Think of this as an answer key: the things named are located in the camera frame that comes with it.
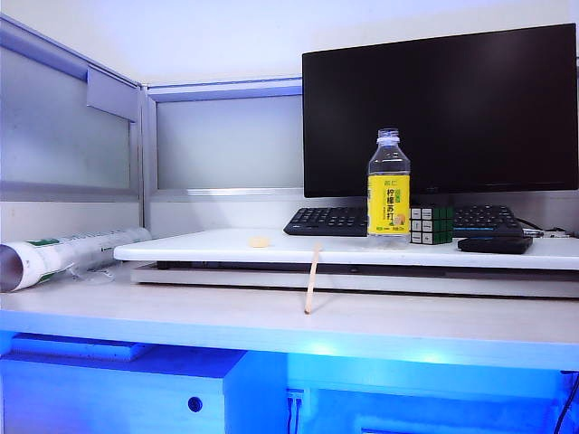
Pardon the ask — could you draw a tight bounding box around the thin wooden stick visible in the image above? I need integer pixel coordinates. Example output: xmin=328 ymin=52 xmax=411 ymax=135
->
xmin=303 ymin=242 xmax=323 ymax=316

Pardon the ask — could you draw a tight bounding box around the clear bottle with yellow label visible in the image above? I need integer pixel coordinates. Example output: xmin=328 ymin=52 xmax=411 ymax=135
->
xmin=366 ymin=127 xmax=412 ymax=249

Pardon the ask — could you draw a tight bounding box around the black computer keyboard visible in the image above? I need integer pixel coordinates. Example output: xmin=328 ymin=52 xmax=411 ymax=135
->
xmin=283 ymin=205 xmax=526 ymax=239

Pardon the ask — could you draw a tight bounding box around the grey riser base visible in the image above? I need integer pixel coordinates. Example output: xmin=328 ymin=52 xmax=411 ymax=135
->
xmin=130 ymin=260 xmax=579 ymax=299

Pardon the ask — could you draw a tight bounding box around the white desk riser board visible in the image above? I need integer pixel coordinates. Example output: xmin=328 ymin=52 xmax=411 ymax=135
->
xmin=112 ymin=228 xmax=579 ymax=271

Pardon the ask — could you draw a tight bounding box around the Rubik's cube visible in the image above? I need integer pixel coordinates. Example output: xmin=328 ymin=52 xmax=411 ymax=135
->
xmin=409 ymin=205 xmax=455 ymax=246

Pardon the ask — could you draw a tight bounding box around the grey cubicle partition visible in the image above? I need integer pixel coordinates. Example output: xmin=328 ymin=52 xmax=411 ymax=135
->
xmin=0 ymin=13 xmax=304 ymax=231

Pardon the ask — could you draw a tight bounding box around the black computer monitor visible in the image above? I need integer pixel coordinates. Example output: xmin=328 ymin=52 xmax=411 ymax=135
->
xmin=301 ymin=23 xmax=579 ymax=199

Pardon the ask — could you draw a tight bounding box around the black smartphone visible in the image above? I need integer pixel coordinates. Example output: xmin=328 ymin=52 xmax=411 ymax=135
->
xmin=457 ymin=235 xmax=534 ymax=254

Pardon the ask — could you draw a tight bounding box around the grey partition label plate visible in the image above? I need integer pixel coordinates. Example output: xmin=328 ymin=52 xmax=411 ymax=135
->
xmin=86 ymin=65 xmax=138 ymax=123

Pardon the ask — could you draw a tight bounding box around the white under-desk cabinet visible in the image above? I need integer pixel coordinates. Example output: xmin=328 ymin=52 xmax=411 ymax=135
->
xmin=0 ymin=334 xmax=290 ymax=434

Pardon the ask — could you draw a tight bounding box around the white rolled paper tube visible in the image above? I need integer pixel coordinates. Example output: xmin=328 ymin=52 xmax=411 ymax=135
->
xmin=0 ymin=227 xmax=153 ymax=294

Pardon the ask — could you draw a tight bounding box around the black hanging cable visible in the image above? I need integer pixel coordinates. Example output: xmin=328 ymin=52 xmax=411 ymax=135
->
xmin=554 ymin=391 xmax=579 ymax=434

